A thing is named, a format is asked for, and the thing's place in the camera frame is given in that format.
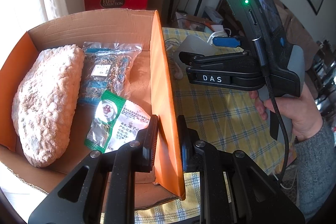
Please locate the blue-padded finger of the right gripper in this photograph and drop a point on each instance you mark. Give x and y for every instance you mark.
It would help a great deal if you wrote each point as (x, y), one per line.
(221, 41)

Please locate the small blue white box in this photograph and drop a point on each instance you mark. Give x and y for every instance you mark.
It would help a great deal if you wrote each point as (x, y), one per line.
(212, 15)

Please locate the pink quilted oven mitt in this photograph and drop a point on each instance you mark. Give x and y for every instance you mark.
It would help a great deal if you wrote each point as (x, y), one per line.
(44, 105)

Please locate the person's right hand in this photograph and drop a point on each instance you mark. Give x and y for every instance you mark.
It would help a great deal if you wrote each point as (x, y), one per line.
(303, 113)

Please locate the translucent white plastic cup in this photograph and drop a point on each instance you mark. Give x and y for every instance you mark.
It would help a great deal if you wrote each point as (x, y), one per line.
(193, 44)

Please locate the open box of clutter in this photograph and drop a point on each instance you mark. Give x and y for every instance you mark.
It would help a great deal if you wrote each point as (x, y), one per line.
(189, 22)

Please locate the orange cardboard box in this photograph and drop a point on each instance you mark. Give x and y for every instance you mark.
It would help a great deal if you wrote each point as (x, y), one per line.
(150, 88)

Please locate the clear bag of dried herbs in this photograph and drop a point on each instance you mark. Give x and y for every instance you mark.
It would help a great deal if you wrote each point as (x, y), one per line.
(107, 66)

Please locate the yellow blue plaid tablecloth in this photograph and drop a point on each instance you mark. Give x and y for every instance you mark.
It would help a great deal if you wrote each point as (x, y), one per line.
(228, 120)

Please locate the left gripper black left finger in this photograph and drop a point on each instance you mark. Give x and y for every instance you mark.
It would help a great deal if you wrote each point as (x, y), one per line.
(135, 156)

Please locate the green white snack packet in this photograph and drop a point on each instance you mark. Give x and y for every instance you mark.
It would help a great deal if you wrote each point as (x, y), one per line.
(116, 122)

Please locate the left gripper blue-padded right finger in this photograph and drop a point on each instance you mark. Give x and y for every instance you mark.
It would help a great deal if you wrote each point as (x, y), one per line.
(200, 156)

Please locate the grey sweater right forearm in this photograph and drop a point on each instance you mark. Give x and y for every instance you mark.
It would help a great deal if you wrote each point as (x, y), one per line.
(316, 170)

